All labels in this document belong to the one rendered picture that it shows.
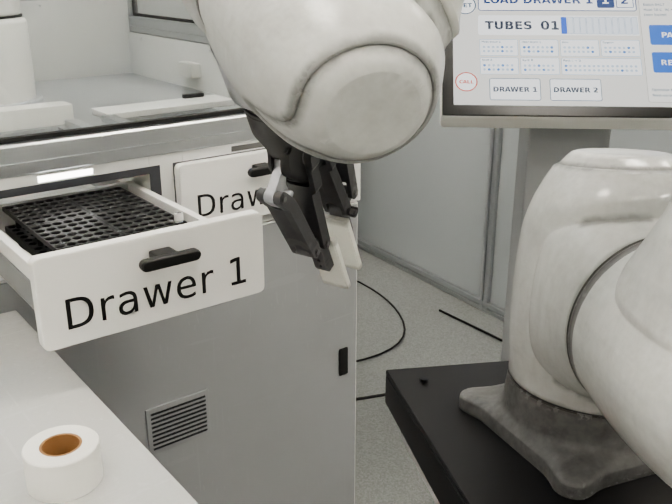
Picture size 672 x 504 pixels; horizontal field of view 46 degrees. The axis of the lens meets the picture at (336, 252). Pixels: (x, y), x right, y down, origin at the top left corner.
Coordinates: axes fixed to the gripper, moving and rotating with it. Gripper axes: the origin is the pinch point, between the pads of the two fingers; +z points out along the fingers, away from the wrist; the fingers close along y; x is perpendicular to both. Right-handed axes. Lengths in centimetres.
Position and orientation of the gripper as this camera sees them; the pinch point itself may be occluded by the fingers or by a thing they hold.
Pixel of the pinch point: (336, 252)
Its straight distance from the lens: 79.6
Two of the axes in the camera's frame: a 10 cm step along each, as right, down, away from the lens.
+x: -8.7, -2.0, 4.6
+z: 2.1, 6.7, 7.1
